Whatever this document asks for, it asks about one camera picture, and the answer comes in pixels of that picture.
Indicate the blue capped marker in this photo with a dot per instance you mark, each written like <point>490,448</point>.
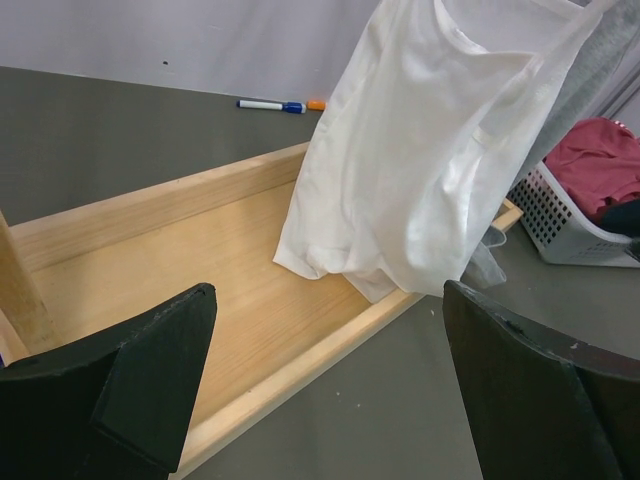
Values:
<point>288,107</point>

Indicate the white tank top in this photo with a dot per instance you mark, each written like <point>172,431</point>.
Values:
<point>424,135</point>

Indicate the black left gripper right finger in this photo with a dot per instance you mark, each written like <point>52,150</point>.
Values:
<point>540,404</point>

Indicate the grey tank top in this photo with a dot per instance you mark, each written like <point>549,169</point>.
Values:
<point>580,90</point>

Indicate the wooden clothes rack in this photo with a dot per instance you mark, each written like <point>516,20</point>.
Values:
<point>275,332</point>

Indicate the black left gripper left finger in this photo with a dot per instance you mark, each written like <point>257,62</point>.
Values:
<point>113,405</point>

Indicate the pink red garment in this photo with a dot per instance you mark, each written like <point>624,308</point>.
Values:
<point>597,165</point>

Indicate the orange capped marker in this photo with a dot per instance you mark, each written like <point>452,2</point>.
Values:
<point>316,105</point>

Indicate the white laundry basket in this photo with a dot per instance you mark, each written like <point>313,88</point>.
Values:
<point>562,234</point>

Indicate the dark navy maroon garment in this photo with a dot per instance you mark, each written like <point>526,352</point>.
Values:
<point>622,219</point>

